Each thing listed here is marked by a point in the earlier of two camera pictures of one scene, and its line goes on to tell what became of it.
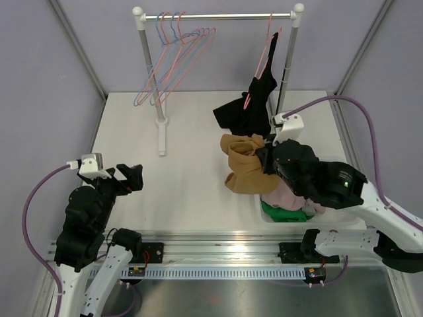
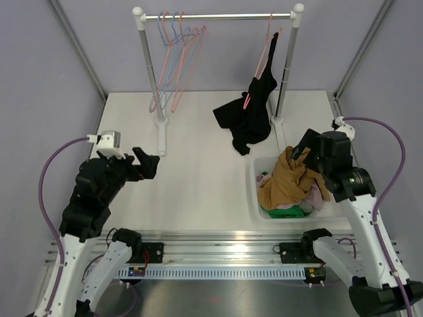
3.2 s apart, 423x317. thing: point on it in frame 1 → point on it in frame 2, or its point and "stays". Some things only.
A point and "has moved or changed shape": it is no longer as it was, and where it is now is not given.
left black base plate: (151, 253) stays
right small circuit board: (314, 273) stays
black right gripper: (266, 154) → (312, 140)
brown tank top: (248, 176) has moved or changed shape
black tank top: (249, 114) stays
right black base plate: (291, 253) stays
